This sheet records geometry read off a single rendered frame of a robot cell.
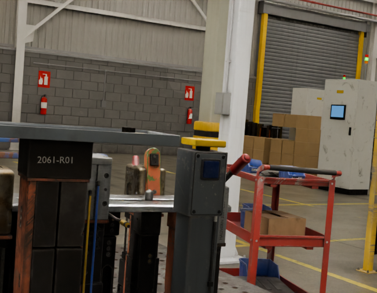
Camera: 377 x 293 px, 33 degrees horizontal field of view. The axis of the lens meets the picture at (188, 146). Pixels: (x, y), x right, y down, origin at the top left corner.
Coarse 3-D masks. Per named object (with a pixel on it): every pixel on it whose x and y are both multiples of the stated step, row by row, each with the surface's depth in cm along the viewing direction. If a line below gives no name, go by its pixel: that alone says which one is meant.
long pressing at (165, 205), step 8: (16, 200) 130; (112, 200) 143; (120, 200) 144; (128, 200) 144; (136, 200) 145; (160, 200) 148; (168, 200) 149; (16, 208) 123; (112, 208) 131; (120, 208) 132; (128, 208) 133; (136, 208) 134; (144, 208) 134; (152, 208) 135; (160, 208) 136; (168, 208) 137
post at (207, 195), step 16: (192, 160) 108; (208, 160) 109; (224, 160) 110; (176, 176) 113; (192, 176) 108; (224, 176) 111; (176, 192) 113; (192, 192) 108; (208, 192) 109; (224, 192) 111; (176, 208) 113; (192, 208) 108; (208, 208) 110; (176, 224) 114; (192, 224) 109; (208, 224) 110; (176, 240) 114; (192, 240) 109; (208, 240) 111; (176, 256) 113; (192, 256) 110; (208, 256) 111; (176, 272) 113; (192, 272) 110; (208, 272) 111; (176, 288) 113; (192, 288) 110; (208, 288) 112
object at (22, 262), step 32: (32, 160) 96; (64, 160) 98; (32, 192) 97; (64, 192) 99; (32, 224) 97; (64, 224) 99; (32, 256) 97; (64, 256) 100; (32, 288) 98; (64, 288) 100
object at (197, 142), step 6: (186, 138) 111; (192, 138) 110; (198, 138) 111; (204, 138) 113; (210, 138) 116; (186, 144) 112; (192, 144) 109; (198, 144) 108; (204, 144) 109; (210, 144) 109; (216, 144) 110; (222, 144) 110; (204, 150) 111
